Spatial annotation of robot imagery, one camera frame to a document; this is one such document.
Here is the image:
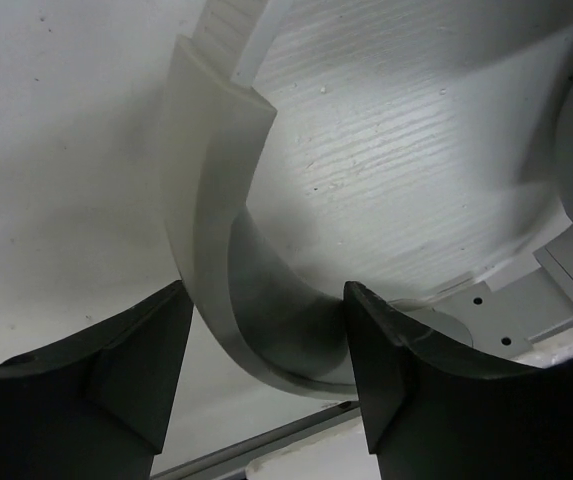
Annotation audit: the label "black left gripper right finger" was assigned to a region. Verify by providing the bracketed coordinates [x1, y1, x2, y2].
[343, 282, 573, 479]

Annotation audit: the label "white grey headphones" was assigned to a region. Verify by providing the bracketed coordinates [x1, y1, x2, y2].
[157, 1, 573, 399]

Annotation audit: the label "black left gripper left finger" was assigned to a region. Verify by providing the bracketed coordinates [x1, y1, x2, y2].
[0, 281, 193, 479]

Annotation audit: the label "grey metal rail bracket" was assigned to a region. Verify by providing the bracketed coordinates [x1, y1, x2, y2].
[410, 229, 573, 358]

